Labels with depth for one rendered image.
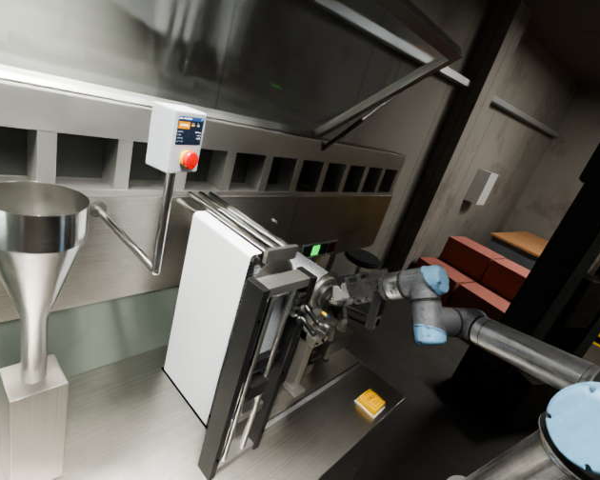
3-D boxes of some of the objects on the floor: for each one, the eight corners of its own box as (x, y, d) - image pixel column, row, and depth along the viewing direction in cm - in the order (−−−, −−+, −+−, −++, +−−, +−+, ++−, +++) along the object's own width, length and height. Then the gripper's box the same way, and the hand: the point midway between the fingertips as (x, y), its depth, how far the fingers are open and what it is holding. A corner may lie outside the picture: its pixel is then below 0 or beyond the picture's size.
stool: (379, 324, 351) (404, 269, 329) (333, 332, 317) (357, 270, 294) (344, 291, 392) (364, 240, 370) (300, 295, 357) (319, 239, 335)
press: (439, 383, 294) (644, 20, 197) (486, 359, 349) (663, 66, 253) (526, 458, 246) (851, 28, 150) (563, 416, 301) (819, 82, 205)
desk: (548, 297, 577) (576, 252, 548) (515, 311, 481) (548, 259, 452) (502, 272, 627) (526, 230, 598) (465, 282, 531) (490, 232, 501)
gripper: (392, 266, 103) (334, 278, 117) (375, 271, 95) (315, 284, 110) (400, 295, 102) (341, 304, 116) (383, 304, 95) (322, 311, 109)
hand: (334, 303), depth 112 cm, fingers closed, pressing on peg
